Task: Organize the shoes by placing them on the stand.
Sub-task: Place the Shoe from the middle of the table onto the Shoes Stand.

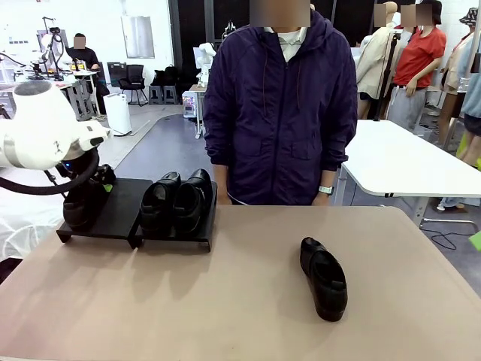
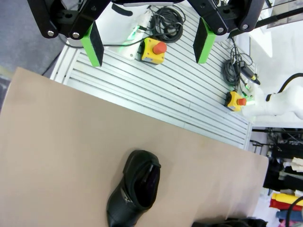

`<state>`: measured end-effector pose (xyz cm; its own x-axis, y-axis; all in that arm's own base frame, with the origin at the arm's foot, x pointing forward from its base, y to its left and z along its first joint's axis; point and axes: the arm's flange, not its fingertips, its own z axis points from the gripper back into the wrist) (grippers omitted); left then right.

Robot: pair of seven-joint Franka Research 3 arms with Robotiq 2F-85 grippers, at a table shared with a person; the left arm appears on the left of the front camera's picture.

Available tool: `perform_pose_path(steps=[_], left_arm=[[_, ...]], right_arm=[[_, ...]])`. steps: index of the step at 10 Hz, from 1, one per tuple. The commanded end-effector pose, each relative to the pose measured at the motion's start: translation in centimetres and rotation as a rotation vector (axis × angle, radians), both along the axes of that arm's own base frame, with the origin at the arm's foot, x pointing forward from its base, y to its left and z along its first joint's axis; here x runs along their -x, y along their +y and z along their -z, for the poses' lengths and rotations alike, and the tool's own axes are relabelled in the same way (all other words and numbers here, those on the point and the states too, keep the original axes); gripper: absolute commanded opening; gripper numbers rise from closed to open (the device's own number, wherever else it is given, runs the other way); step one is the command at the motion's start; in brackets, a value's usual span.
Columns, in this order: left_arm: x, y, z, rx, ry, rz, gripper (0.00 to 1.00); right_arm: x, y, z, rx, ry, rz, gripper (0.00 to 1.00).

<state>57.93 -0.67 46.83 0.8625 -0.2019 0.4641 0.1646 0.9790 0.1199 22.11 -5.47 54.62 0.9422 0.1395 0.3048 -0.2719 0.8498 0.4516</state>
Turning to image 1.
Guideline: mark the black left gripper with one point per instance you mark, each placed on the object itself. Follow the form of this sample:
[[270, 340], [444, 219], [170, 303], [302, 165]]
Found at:
[[103, 175]]

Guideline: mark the black leather shoe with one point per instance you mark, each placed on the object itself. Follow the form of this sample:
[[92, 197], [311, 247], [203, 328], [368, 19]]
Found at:
[[327, 289], [79, 210], [191, 210], [158, 210]]

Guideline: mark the purple-sleeved right forearm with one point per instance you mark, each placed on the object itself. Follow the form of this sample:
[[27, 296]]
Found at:
[[218, 143]]

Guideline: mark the purple-sleeved left forearm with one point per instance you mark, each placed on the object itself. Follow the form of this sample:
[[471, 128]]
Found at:
[[338, 150]]

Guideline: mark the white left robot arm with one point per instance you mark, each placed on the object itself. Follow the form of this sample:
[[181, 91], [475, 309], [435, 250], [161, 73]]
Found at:
[[41, 124]]

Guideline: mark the small white robot arm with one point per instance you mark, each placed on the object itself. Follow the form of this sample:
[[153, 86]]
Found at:
[[204, 56]]

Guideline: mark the black metal shoe stand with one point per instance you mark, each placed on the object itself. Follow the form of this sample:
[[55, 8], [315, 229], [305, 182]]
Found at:
[[176, 238], [120, 214]]

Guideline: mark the person's right hand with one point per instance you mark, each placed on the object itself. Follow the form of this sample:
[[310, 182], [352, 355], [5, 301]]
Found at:
[[222, 192]]

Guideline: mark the person's left hand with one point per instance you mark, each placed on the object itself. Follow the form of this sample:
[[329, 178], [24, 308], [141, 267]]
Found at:
[[322, 201]]

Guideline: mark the white air purifier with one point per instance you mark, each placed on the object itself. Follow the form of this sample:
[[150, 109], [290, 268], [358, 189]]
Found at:
[[117, 113]]

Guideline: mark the white plastic sheet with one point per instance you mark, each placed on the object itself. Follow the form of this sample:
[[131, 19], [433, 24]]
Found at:
[[22, 225]]

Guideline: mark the grey lab desk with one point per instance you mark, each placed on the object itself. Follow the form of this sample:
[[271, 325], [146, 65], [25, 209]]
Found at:
[[80, 94]]

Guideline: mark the grey stool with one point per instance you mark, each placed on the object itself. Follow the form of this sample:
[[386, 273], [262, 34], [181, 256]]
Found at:
[[155, 92], [170, 92]]

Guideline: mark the black office chair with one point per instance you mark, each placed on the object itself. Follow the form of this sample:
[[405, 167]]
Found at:
[[133, 75]]

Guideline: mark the lit computer case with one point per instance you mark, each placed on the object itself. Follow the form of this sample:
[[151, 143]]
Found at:
[[189, 105]]

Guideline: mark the white work table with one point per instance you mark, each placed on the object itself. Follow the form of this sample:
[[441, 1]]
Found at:
[[398, 154]]

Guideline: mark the black backpack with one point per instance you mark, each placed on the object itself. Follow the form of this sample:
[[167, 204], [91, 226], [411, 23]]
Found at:
[[165, 77]]

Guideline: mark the black tripod leg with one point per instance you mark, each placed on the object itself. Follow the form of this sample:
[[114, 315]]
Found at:
[[3, 113]]

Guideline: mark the seated person in black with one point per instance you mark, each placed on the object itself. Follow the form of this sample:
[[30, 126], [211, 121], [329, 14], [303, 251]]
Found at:
[[84, 56]]

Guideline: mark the small wooden side table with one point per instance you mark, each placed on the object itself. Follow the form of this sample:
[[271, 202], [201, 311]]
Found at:
[[197, 88]]

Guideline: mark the mannequin in blue jacket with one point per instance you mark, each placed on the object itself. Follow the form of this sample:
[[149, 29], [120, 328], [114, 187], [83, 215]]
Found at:
[[473, 86]]

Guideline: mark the white lab robot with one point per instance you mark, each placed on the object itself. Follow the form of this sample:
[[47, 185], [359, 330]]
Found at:
[[50, 41]]

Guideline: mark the silver wristwatch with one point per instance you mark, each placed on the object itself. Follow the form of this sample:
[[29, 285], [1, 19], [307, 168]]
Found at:
[[326, 190]]

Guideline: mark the mannequin with bucket hat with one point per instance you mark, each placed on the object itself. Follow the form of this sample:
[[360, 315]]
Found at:
[[456, 64]]

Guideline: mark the person in purple jacket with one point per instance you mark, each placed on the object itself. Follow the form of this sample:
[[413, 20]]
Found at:
[[278, 113]]

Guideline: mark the mannequin in red shirt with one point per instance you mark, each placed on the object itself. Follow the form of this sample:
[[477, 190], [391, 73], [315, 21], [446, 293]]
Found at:
[[419, 56]]

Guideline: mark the mannequin in beige coat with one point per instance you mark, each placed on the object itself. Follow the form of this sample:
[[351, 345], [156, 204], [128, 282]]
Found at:
[[372, 60]]

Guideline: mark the grey wall panel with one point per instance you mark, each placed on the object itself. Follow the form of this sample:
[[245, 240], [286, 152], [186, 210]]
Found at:
[[138, 37]]

